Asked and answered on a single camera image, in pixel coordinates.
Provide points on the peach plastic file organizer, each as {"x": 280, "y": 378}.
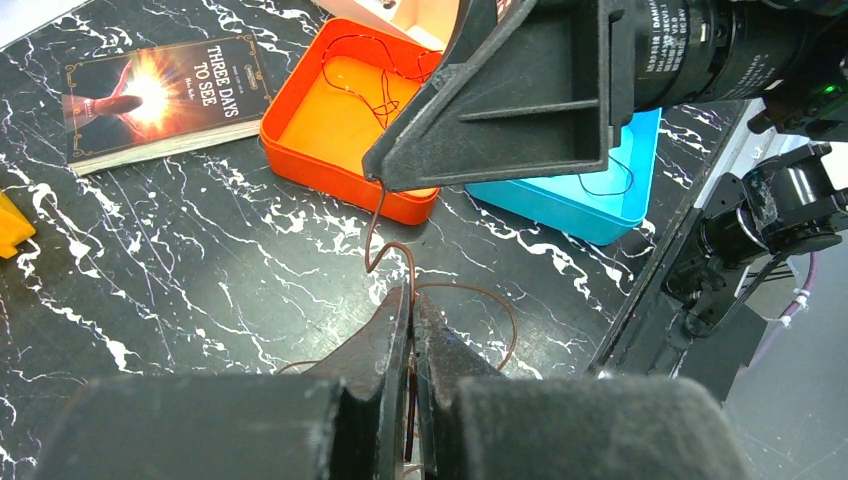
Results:
{"x": 429, "y": 23}

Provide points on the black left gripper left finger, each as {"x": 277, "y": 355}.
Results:
{"x": 340, "y": 419}

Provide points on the dark paperback book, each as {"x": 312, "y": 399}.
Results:
{"x": 159, "y": 101}

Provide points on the orange square tray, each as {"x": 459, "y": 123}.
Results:
{"x": 352, "y": 82}

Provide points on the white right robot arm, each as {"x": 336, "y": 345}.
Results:
{"x": 762, "y": 225}

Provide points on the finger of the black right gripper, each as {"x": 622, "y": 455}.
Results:
{"x": 541, "y": 89}

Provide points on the light blue square tray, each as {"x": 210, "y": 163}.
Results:
{"x": 598, "y": 207}

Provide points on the yellow plastic parts bin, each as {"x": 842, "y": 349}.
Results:
{"x": 15, "y": 228}

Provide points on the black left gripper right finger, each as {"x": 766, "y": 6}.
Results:
{"x": 476, "y": 423}

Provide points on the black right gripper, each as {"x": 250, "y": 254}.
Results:
{"x": 792, "y": 55}

